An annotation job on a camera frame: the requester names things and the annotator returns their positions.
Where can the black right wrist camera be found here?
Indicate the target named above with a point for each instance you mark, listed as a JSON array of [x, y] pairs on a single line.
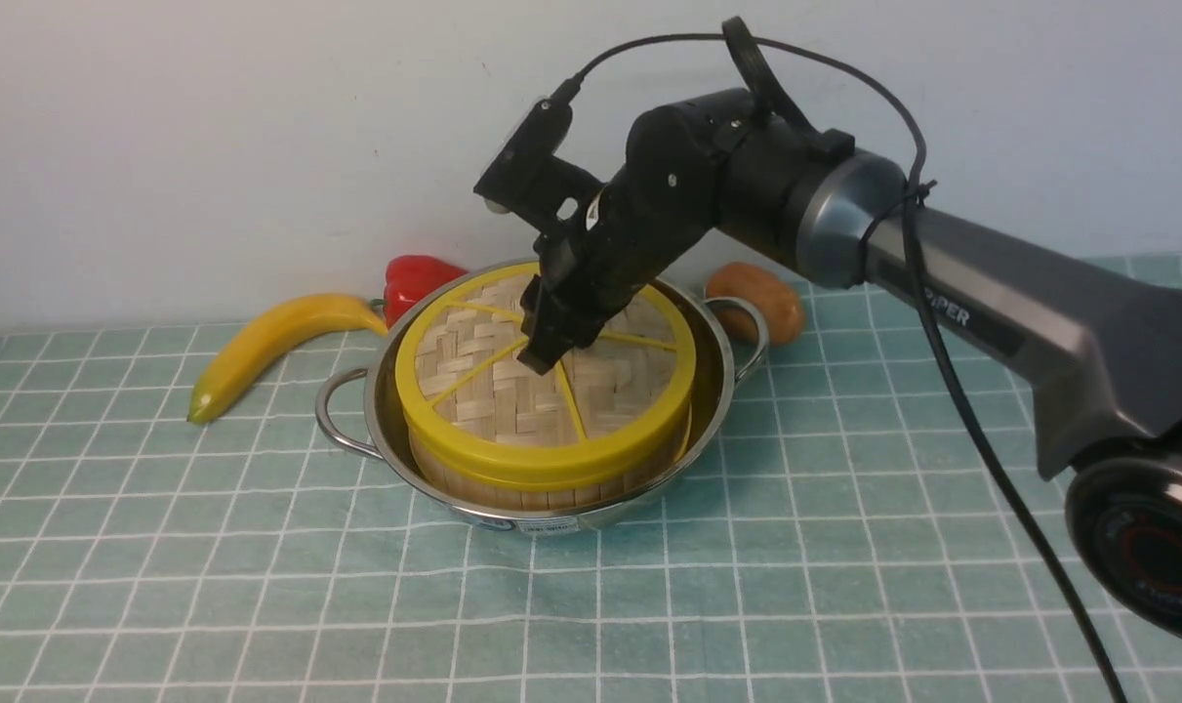
[[528, 180]]

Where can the brown potato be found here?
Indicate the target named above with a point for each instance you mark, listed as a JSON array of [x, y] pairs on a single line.
[[778, 303]]

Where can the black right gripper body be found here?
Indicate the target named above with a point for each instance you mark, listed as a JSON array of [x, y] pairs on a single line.
[[659, 204]]

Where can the red bell pepper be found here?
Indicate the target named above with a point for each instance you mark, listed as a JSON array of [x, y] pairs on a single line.
[[410, 278]]

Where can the stainless steel pot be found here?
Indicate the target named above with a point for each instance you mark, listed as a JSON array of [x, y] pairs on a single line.
[[359, 410]]

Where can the yellow woven bamboo steamer lid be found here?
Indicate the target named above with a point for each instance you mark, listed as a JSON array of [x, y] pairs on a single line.
[[463, 346]]

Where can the green checkered tablecloth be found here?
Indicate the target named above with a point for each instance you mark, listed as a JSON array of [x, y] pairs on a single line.
[[838, 540]]

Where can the yellow rimmed bamboo steamer basket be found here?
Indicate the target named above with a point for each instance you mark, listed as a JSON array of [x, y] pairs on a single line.
[[560, 455]]

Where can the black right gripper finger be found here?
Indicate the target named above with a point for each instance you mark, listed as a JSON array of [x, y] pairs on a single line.
[[539, 350], [560, 335]]

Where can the yellow banana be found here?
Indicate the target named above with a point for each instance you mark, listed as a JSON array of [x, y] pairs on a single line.
[[256, 346]]

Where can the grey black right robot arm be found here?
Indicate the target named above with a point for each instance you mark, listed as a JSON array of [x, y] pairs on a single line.
[[1101, 352]]

